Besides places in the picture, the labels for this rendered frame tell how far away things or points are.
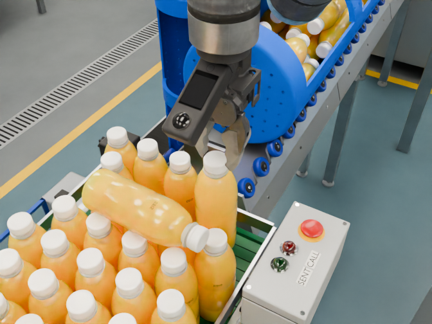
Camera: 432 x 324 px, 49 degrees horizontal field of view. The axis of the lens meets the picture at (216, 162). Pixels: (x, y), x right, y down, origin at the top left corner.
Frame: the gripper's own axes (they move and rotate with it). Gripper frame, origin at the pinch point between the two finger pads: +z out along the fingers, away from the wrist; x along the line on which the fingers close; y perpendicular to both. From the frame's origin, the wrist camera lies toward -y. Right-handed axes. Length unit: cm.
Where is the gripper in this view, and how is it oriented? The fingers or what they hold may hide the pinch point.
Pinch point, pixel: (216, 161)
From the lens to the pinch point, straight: 74.5
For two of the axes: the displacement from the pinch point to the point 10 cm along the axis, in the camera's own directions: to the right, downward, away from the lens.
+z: 0.0, 7.2, 6.9
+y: 4.9, -6.0, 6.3
